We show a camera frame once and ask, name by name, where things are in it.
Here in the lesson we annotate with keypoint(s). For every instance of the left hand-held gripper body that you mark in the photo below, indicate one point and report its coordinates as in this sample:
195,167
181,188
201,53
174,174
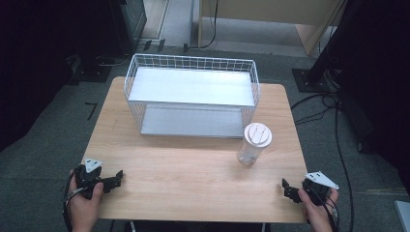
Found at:
87,175

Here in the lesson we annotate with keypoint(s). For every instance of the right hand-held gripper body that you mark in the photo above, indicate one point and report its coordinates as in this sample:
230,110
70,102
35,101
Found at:
317,188

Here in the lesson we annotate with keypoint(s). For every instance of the clear cup with white lid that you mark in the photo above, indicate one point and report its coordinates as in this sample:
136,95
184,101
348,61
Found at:
254,141

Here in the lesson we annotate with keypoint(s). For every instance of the person's right hand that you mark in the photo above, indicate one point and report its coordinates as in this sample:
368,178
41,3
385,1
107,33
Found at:
317,212

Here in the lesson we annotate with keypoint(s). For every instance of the person's left hand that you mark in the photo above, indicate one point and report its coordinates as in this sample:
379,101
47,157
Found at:
84,208

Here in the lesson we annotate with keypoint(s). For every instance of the white box corner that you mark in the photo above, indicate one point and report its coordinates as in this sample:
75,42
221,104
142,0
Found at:
403,217

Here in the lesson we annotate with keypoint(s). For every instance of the black cabinet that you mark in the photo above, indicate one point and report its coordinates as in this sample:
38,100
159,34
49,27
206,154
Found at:
129,25

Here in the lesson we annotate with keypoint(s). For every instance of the light wooden furniture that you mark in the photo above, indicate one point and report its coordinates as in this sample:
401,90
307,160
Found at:
274,11

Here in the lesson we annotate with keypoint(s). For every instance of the black stand base plate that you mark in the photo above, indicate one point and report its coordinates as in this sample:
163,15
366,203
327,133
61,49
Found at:
311,80
93,69

